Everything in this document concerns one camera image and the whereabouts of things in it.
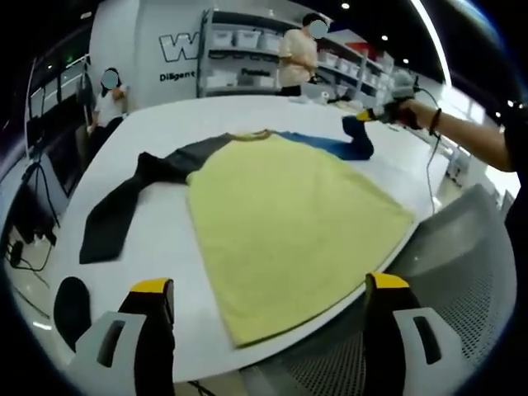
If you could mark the person's right hand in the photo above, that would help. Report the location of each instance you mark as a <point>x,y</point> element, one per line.
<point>410,116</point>

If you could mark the black power strip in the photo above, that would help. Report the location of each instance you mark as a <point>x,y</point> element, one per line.
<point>17,251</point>

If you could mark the yellow blue grey garment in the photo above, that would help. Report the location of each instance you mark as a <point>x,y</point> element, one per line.
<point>280,231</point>

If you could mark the grey metal shelving unit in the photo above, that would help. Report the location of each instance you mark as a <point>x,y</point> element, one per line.
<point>205,62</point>

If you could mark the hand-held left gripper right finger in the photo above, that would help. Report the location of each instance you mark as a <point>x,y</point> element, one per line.
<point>387,330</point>

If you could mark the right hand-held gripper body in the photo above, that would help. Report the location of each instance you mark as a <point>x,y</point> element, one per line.
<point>403,88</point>

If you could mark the white cardboard box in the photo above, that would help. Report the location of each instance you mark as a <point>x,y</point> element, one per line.
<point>222,79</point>

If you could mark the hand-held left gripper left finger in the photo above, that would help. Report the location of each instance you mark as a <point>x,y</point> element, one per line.
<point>152,330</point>

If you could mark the ceiling strip light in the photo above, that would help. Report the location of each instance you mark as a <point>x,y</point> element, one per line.
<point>440,47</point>

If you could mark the ceiling spot lights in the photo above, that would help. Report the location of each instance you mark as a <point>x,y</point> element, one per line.
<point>384,37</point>

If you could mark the dark red wrist band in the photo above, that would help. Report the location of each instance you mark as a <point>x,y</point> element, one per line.
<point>435,121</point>

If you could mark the grey mesh chair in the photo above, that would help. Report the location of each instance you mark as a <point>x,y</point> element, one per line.
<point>453,255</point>

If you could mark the cream cloth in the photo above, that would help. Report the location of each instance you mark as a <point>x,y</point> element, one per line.
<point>348,104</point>

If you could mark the dark template mat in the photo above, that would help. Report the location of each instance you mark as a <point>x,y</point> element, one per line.
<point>72,305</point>

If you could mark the black computer monitor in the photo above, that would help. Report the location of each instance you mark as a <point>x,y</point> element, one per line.
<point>62,173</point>

